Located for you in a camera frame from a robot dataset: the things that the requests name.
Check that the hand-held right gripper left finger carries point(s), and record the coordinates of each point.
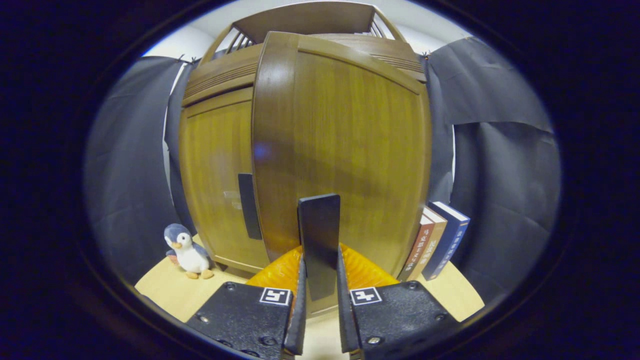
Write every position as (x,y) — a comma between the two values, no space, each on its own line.
(298,320)

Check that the blue book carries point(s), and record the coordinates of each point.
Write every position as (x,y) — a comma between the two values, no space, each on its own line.
(450,240)

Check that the dark brown book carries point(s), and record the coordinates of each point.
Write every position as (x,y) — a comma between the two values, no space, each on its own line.
(417,247)

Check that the wooden cabinet drawer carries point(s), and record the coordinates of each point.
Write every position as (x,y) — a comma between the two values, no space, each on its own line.
(220,75)

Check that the tan book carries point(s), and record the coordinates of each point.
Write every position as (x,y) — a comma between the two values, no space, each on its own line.
(432,245)

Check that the wooden double-door shoe cabinet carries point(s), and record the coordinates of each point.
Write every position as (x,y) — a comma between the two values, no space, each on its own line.
(305,17)

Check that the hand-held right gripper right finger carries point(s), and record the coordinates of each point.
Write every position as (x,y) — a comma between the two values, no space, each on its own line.
(345,320)

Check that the black backdrop cloth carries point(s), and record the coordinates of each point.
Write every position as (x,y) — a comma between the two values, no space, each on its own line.
(505,200)

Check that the penguin plush toy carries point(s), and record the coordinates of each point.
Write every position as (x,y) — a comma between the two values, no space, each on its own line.
(189,255)

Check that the wooden shoe cabinet door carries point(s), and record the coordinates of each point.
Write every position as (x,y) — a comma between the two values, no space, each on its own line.
(215,175)
(350,150)

